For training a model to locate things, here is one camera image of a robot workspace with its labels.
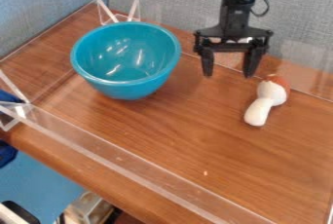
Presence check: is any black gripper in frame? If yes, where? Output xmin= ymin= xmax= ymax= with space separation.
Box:
xmin=193 ymin=24 xmax=272 ymax=78

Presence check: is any white brown toy mushroom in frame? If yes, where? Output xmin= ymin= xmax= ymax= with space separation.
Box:
xmin=243 ymin=74 xmax=290 ymax=127

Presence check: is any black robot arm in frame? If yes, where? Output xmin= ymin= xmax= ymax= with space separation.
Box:
xmin=193 ymin=0 xmax=272 ymax=78

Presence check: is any blue bowl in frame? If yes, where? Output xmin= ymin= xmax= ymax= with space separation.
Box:
xmin=70 ymin=21 xmax=181 ymax=100

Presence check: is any clear acrylic back barrier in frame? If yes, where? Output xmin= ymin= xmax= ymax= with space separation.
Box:
xmin=141 ymin=0 xmax=333 ymax=101

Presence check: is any clear acrylic barrier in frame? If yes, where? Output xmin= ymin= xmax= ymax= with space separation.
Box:
xmin=0 ymin=68 xmax=278 ymax=224
xmin=141 ymin=0 xmax=333 ymax=101

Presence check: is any clear acrylic front barrier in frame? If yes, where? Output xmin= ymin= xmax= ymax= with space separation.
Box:
xmin=0 ymin=68 xmax=278 ymax=224

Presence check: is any blue cloth object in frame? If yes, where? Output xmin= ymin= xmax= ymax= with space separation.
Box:
xmin=0 ymin=90 xmax=23 ymax=169

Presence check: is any black white object bottom left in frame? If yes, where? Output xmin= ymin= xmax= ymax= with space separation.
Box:
xmin=0 ymin=201 xmax=39 ymax=224

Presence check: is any black cable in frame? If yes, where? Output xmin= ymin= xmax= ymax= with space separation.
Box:
xmin=251 ymin=0 xmax=271 ymax=19

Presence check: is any clear acrylic corner bracket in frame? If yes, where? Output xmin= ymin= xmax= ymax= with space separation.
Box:
xmin=94 ymin=0 xmax=140 ymax=25

